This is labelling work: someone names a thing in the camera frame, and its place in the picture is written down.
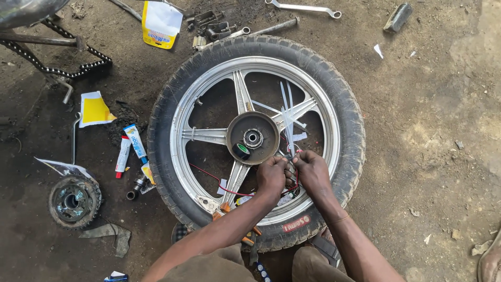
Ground blue and white glue tube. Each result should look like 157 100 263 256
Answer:
123 123 149 165

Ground white zip tie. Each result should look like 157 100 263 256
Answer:
286 80 295 118
250 99 308 130
279 81 295 156

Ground small yellow packet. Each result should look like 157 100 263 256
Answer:
140 162 157 195

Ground person's right hand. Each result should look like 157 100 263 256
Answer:
292 150 336 203

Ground black electrical tape roll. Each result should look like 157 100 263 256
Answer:
232 143 251 161

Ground black rubber footpeg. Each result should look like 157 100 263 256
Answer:
383 3 413 34

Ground black drive chain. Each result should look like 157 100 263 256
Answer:
0 17 113 80

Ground rusty sprocket hub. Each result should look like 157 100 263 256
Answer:
48 175 103 230

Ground red and white glue tube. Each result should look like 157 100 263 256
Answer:
115 136 132 179

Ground thin metal rod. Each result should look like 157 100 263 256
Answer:
107 0 143 22

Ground yellow and white card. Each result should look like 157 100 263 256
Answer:
79 91 117 128

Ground crumpled white paper wrapper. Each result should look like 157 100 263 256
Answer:
34 157 99 185

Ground grey axle bolt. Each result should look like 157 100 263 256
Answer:
250 16 300 37

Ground motorcycle frame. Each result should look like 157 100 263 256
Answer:
0 0 87 52

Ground bent silver metal lever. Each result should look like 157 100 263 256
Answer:
71 111 83 165

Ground red wire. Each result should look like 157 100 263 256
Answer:
189 149 303 197

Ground heap of dark metal parts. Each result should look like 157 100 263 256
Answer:
186 9 238 44

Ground motorcycle wheel with black tyre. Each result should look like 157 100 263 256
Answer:
147 34 367 254

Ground metal spacer cylinder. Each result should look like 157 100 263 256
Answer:
126 174 149 201

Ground person's left hand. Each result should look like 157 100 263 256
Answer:
256 156 294 199

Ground person's sandalled foot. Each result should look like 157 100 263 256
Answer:
309 226 342 269

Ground yellow and white packet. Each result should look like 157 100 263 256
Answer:
141 0 184 50

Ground grey cloth scrap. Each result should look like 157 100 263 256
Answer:
78 223 132 259

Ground silver ring spanner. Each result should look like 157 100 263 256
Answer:
194 26 251 52

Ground person's brown trousers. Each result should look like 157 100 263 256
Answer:
157 243 355 282

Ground orange handled pliers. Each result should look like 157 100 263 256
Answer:
211 201 263 247

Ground silver double ended spanner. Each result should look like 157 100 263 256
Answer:
265 0 343 20

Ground small blue and white box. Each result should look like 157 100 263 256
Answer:
103 271 129 282

